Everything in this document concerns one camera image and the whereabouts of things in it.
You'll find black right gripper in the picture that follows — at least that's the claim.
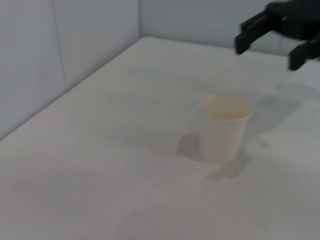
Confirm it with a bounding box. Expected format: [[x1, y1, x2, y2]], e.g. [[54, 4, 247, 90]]
[[233, 0, 320, 73]]

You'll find white paper cup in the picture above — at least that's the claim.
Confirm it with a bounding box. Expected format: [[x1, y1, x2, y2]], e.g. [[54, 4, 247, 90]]
[[199, 93, 254, 165]]

